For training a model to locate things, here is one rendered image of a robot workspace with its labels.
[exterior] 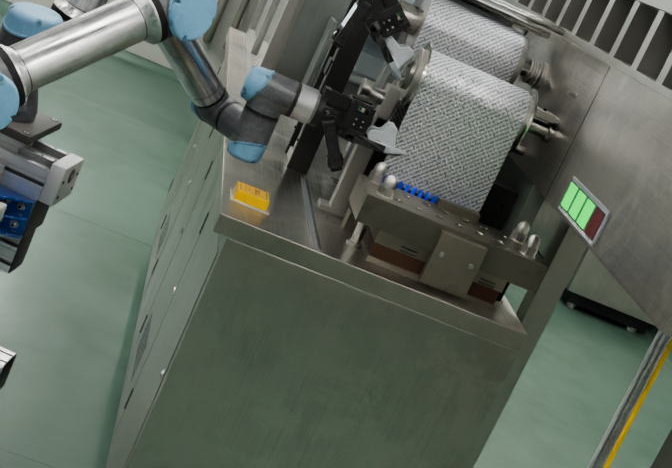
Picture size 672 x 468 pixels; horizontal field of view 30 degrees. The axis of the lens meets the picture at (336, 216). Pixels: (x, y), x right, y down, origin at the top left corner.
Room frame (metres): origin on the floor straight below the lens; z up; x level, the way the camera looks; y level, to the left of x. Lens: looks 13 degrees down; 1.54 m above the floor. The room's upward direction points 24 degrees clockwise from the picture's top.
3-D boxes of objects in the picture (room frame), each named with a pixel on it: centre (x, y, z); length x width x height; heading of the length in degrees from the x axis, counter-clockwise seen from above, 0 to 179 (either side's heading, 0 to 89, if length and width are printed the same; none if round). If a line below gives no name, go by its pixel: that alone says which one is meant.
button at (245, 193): (2.46, 0.17, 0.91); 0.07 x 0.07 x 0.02; 11
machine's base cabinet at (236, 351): (3.59, 0.10, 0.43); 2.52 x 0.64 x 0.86; 11
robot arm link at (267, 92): (2.55, 0.23, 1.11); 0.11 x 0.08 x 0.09; 101
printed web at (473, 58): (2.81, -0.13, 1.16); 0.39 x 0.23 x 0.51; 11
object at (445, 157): (2.62, -0.16, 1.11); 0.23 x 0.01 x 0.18; 101
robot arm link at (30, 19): (2.63, 0.76, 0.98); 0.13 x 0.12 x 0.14; 163
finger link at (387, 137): (2.58, -0.03, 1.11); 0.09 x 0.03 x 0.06; 100
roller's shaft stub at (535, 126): (2.71, -0.31, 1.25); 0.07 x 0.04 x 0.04; 101
